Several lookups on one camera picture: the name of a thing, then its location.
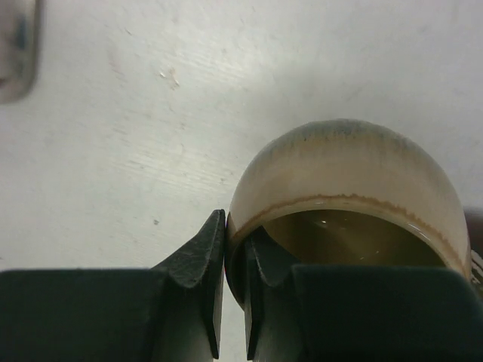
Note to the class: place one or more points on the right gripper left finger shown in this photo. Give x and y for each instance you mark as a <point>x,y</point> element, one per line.
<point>170,312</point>

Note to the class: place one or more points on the silver metal tray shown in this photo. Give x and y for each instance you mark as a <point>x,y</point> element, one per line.
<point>20,25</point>

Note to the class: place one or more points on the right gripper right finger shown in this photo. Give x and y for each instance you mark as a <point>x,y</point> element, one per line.
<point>301,312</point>

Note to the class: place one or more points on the beige round mug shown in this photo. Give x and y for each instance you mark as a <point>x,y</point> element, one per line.
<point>347,165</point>

